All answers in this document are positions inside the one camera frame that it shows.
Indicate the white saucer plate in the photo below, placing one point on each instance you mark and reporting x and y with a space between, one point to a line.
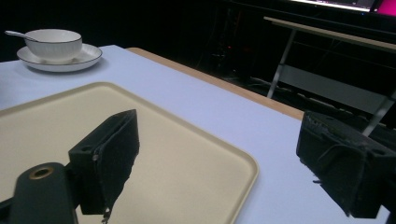
60 60

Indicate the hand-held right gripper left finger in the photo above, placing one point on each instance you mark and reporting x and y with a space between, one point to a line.
109 161

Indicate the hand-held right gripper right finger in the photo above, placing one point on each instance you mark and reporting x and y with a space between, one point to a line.
342 161

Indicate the beige plastic tray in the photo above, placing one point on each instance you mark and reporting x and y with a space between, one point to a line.
174 149

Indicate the metal-legged side table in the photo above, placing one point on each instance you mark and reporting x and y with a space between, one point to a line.
327 71

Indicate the white spoon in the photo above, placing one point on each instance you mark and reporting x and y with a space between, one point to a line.
18 34

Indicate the monitor screen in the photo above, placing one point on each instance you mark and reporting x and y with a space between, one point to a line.
348 4

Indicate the white ribbed bowl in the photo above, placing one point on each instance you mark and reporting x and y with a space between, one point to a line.
53 43

